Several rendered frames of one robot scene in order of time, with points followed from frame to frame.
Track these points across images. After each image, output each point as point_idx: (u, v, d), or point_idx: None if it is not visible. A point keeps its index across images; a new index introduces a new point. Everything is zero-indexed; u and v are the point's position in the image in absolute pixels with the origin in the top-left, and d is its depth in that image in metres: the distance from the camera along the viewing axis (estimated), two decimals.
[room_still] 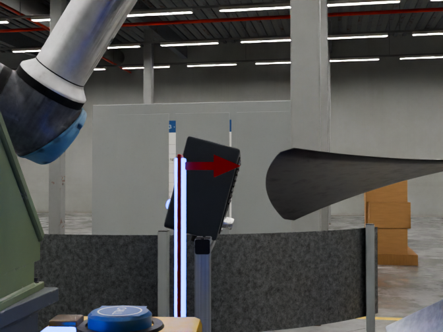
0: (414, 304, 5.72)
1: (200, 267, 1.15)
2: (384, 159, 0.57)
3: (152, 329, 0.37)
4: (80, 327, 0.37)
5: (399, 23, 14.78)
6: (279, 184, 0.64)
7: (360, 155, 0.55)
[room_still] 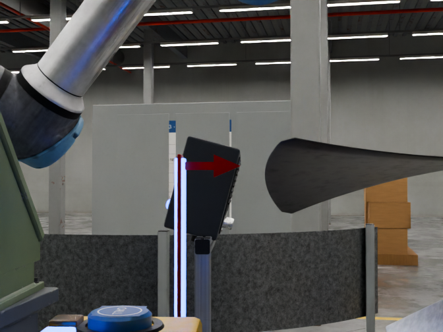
0: (414, 304, 5.72)
1: (200, 267, 1.15)
2: (384, 154, 0.57)
3: (152, 329, 0.37)
4: (80, 327, 0.37)
5: (399, 23, 14.78)
6: (278, 175, 0.64)
7: (360, 149, 0.55)
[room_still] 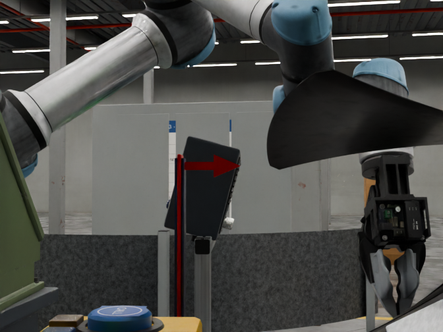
0: (414, 304, 5.72)
1: (200, 267, 1.15)
2: (419, 302, 0.71)
3: (152, 329, 0.37)
4: (80, 327, 0.37)
5: (399, 23, 14.78)
6: None
7: (393, 319, 0.71)
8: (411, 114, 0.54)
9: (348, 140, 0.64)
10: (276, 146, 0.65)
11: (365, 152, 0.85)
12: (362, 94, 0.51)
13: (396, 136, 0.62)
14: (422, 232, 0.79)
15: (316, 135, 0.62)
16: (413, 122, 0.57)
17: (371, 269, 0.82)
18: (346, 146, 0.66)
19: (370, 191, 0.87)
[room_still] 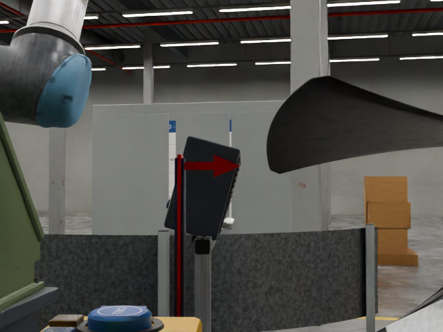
0: (414, 304, 5.72)
1: (200, 267, 1.15)
2: (422, 304, 0.72)
3: (152, 329, 0.37)
4: (80, 327, 0.37)
5: (399, 23, 14.78)
6: None
7: (395, 321, 0.71)
8: (408, 118, 0.54)
9: (347, 144, 0.64)
10: (276, 151, 0.65)
11: None
12: (358, 99, 0.52)
13: (395, 139, 0.62)
14: None
15: (315, 139, 0.63)
16: (411, 126, 0.57)
17: None
18: (345, 150, 0.66)
19: None
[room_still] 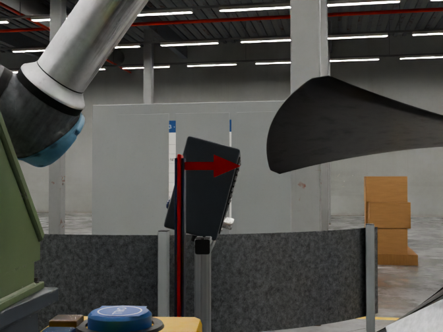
0: (414, 304, 5.72)
1: (200, 267, 1.15)
2: (422, 304, 0.72)
3: (152, 329, 0.37)
4: (80, 327, 0.37)
5: (399, 23, 14.78)
6: None
7: (395, 321, 0.71)
8: (408, 118, 0.54)
9: (347, 144, 0.64)
10: (276, 151, 0.65)
11: None
12: (358, 99, 0.52)
13: (395, 139, 0.62)
14: None
15: (315, 139, 0.63)
16: (411, 126, 0.57)
17: None
18: (345, 150, 0.66)
19: None
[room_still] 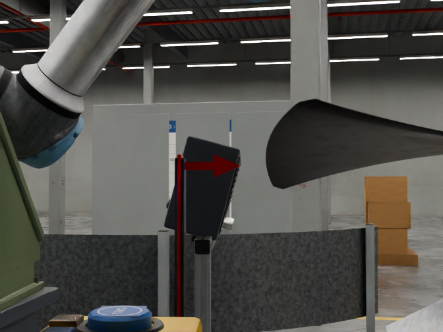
0: (414, 304, 5.72)
1: (200, 267, 1.15)
2: None
3: (152, 329, 0.37)
4: (80, 327, 0.37)
5: (399, 23, 14.78)
6: None
7: None
8: (399, 133, 0.55)
9: (345, 158, 0.65)
10: (276, 168, 0.67)
11: None
12: (347, 118, 0.53)
13: (391, 151, 0.63)
14: None
15: (312, 156, 0.64)
16: (404, 139, 0.58)
17: None
18: (345, 163, 0.67)
19: None
